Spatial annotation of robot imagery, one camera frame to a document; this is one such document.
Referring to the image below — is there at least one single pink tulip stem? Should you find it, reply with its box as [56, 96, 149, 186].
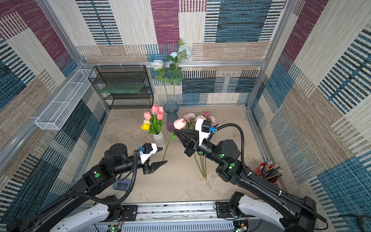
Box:
[162, 119, 187, 161]

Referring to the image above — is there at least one large light pink rose stem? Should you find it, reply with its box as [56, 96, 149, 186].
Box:
[194, 153, 207, 181]

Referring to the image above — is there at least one light pink carnation stem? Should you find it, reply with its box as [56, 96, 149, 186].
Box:
[195, 115, 206, 122]

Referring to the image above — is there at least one hot pink rose stem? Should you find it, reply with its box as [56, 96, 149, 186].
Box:
[203, 112, 211, 120]

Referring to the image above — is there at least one pink carnation twin stem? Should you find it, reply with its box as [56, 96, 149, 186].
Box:
[209, 116, 216, 126]

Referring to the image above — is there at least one pink peony cluster stem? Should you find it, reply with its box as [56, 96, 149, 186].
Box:
[183, 113, 197, 130]

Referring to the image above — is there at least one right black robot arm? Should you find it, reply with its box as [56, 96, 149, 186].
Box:
[174, 129, 317, 232]

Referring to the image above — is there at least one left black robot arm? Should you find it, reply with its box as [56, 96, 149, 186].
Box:
[6, 143, 166, 232]

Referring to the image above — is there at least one white ribbed ceramic vase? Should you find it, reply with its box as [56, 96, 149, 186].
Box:
[153, 132, 166, 148]

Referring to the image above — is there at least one purple blue glass vase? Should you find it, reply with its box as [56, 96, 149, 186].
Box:
[163, 102, 179, 132]

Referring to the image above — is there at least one tulip bunch pink yellow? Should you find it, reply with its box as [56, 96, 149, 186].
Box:
[141, 105, 164, 135]

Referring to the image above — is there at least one white rose branch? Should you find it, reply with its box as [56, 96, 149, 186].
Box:
[150, 38, 191, 103]

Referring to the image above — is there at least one green tray on shelf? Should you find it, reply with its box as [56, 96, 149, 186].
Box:
[99, 84, 145, 94]

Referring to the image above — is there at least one red cup with pens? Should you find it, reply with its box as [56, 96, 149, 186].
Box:
[254, 162, 283, 184]

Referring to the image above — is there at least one left black corrugated cable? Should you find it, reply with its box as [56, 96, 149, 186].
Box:
[34, 149, 140, 215]

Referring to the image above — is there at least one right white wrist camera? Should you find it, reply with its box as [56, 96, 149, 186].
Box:
[195, 119, 217, 146]

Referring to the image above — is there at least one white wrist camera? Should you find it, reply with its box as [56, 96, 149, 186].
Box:
[195, 119, 217, 146]
[139, 143, 158, 164]

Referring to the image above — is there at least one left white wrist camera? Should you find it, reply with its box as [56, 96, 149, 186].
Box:
[139, 143, 158, 164]

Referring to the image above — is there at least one right black cable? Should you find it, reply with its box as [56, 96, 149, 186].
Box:
[213, 123, 328, 223]

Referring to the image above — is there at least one black wire mesh shelf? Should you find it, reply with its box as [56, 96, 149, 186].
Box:
[88, 65, 154, 110]

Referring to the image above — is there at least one white wire mesh tray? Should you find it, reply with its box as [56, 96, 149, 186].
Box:
[35, 69, 92, 131]

